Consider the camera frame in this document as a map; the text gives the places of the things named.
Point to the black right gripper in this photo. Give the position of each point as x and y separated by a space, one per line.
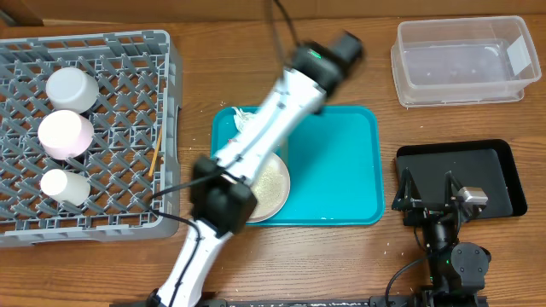
429 209

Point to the large white plate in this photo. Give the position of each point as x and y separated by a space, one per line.
271 190

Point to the wooden chopstick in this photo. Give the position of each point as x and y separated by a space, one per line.
156 153

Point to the grey bowl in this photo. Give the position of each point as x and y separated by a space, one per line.
72 89

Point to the pink bowl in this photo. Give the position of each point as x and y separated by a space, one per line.
65 134

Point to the cream white cup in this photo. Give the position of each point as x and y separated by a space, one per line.
61 185

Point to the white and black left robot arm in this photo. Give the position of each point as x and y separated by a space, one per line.
220 186

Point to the black rectangular tray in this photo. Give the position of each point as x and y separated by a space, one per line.
487 164

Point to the teal serving tray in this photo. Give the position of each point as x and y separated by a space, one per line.
333 160

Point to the crumpled white napkin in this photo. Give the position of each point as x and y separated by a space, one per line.
242 118

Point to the clear plastic bin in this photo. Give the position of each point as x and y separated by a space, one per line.
452 62

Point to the grey plastic dish rack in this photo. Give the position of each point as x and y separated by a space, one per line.
140 89

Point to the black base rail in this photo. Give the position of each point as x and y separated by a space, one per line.
374 301

